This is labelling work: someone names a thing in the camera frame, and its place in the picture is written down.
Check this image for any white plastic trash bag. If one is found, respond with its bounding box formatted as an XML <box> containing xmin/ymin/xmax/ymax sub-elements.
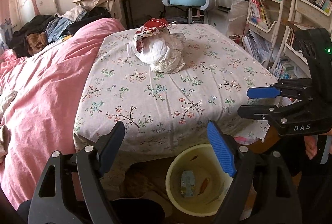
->
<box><xmin>127</xmin><ymin>32</ymin><xmax>186</xmax><ymax>74</ymax></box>

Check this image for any red printed snack bag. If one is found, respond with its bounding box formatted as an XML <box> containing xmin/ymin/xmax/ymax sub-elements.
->
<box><xmin>135</xmin><ymin>18</ymin><xmax>171</xmax><ymax>38</ymax></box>

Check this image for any yellow plastic trash bin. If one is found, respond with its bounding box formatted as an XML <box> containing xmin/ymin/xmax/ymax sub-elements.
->
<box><xmin>165</xmin><ymin>144</ymin><xmax>232</xmax><ymax>217</ymax></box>

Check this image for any white bookshelf with books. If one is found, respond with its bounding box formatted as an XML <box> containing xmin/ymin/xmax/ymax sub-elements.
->
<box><xmin>243</xmin><ymin>0</ymin><xmax>331</xmax><ymax>79</ymax></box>

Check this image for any blue paper scrap in bin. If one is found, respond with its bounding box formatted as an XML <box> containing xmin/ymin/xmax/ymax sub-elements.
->
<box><xmin>180</xmin><ymin>171</ymin><xmax>195</xmax><ymax>198</ymax></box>

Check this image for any floral bed sheet mattress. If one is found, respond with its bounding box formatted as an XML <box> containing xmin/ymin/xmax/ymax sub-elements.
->
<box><xmin>73</xmin><ymin>24</ymin><xmax>276</xmax><ymax>155</ymax></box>

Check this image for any pink duvet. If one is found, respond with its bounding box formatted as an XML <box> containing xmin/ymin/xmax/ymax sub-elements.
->
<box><xmin>1</xmin><ymin>18</ymin><xmax>124</xmax><ymax>208</ymax></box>

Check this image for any pile of clothes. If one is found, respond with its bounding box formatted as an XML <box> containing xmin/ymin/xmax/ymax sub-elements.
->
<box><xmin>7</xmin><ymin>0</ymin><xmax>114</xmax><ymax>57</ymax></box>

